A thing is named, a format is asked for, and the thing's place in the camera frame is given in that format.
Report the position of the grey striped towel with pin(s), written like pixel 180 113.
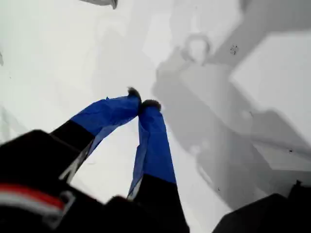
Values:
pixel 102 2

